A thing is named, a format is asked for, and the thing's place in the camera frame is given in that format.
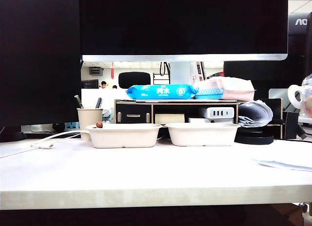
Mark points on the panda doll with basketball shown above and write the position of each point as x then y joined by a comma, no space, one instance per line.
99,125

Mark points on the beige sticky note box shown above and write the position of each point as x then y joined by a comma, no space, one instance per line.
170,118

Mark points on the beige paper pulp box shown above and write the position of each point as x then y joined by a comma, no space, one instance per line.
122,138
202,136

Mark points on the brown cardboard box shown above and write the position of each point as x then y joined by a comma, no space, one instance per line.
285,213

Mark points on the blue wet wipes pack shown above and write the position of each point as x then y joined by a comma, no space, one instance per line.
161,91

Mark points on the black organizer drawer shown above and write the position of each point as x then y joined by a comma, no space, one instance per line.
133,110

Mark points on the black chair headrest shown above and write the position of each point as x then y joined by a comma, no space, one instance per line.
134,80

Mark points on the wooden desk organizer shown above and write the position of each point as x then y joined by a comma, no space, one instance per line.
195,103

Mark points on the white flat device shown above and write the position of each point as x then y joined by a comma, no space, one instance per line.
198,120

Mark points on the background person head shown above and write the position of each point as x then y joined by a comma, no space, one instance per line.
114,86

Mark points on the white office partition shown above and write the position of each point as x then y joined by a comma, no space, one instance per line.
109,97

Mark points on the black item in cup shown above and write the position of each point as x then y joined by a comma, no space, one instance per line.
98,103

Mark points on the person in white shirt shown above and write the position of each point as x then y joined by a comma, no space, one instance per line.
103,84

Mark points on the red hanging ornament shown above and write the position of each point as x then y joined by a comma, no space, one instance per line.
112,70

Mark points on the white USB hub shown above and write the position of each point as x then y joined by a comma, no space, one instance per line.
219,112

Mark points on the beige paper cup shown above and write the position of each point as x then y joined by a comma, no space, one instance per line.
87,118

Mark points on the dark background screen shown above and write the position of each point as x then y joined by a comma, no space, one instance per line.
89,83

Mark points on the pen with silver tip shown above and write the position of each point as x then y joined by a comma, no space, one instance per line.
78,100

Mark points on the pink tissue pack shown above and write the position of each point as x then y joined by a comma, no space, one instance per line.
234,89

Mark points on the power strip with blue socket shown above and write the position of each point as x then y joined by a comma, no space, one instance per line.
71,125

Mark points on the silver-bezel monitor with stand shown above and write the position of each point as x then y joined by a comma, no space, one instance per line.
182,24

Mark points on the rolled paper stack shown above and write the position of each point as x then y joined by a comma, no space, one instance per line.
255,114

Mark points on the black round base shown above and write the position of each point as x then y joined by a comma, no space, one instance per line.
253,139

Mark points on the grey metal stand panel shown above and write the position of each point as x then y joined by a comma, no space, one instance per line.
277,97

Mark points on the large black monitor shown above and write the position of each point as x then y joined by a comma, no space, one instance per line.
36,53

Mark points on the white tape roll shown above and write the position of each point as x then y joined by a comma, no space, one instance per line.
293,97

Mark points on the white shelf board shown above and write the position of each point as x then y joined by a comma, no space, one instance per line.
306,120

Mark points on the clear plastic bag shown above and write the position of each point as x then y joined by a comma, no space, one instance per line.
307,89

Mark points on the AOC monitor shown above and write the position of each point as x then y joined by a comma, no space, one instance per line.
301,22

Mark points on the caster wheel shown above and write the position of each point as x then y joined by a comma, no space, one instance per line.
304,207

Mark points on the grey wall box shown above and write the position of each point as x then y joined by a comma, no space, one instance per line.
95,70

